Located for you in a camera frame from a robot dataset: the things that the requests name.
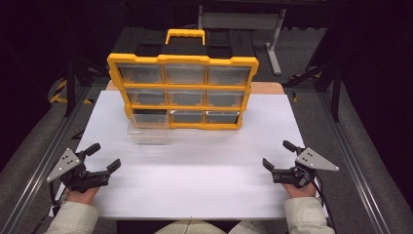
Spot grey metal stand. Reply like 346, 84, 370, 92
198, 4, 287, 76

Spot clear plastic drawer bin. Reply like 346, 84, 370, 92
127, 111, 170, 145

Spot black tripod stand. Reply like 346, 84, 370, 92
62, 57, 110, 119
282, 59, 343, 123

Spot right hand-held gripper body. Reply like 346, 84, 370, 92
272, 146, 340, 189

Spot person's right hand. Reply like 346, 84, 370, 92
282, 181, 317, 200

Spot yellow black drawer organizer cabinet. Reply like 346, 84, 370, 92
106, 28, 260, 131

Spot grid of clear drawers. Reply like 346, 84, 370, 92
117, 62, 251, 125

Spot white table board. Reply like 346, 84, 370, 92
48, 90, 329, 219

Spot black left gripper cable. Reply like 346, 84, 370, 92
48, 179, 67, 210

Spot aluminium floor rail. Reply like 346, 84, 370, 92
0, 87, 94, 234
319, 92, 393, 234

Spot person's right leg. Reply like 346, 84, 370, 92
228, 220, 288, 234

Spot yellow black floor tape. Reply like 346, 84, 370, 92
48, 79, 94, 105

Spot person's left leg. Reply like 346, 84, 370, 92
154, 219, 227, 234

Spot person's leg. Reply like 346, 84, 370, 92
228, 220, 288, 234
154, 219, 227, 234

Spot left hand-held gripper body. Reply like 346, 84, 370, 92
46, 148, 111, 193

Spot person's left hand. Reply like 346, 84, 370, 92
64, 186, 100, 206

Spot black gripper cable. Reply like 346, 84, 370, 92
48, 179, 67, 210
310, 174, 337, 234

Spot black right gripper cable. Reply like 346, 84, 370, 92
310, 174, 337, 234

